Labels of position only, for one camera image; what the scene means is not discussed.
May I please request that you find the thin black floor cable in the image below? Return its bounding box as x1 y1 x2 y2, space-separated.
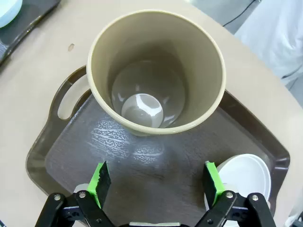
222 0 252 26

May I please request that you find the person torso white top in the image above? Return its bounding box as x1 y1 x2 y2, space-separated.
234 0 303 86

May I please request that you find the dark brown handled tray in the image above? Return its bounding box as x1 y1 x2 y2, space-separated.
25 65 291 215
0 0 62 66

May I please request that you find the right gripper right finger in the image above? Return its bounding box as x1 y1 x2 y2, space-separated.
193 161 277 227

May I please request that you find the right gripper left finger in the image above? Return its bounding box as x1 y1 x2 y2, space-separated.
35 160 116 227

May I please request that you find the white bowl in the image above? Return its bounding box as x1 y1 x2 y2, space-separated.
204 153 272 227

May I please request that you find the light blue bowl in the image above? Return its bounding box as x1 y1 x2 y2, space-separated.
0 0 23 29

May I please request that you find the tall beige cup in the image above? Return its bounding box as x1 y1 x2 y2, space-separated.
86 9 227 137

